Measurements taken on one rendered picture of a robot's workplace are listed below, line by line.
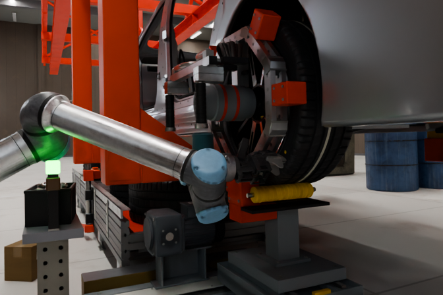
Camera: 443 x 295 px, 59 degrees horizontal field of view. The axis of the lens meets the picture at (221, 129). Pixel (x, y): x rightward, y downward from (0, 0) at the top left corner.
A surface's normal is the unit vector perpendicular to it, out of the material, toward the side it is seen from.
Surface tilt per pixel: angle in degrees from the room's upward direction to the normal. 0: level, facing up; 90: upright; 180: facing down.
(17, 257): 90
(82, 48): 90
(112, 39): 90
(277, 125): 90
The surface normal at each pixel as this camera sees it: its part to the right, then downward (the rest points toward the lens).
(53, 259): 0.41, -0.04
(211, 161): 0.11, -0.64
